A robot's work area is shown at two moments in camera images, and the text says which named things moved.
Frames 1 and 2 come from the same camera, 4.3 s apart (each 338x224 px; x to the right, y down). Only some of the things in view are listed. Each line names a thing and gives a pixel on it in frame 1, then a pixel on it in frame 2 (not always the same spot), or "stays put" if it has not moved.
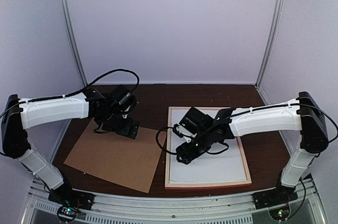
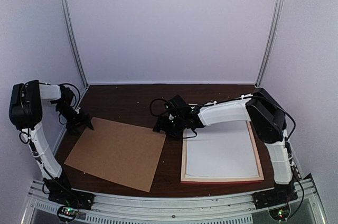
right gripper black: (187, 154) → (161, 125)
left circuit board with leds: (66, 214) stays put
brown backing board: (133, 162) stays put
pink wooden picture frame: (213, 184) → (222, 178)
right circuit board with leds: (280, 214) stays put
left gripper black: (125, 130) → (81, 121)
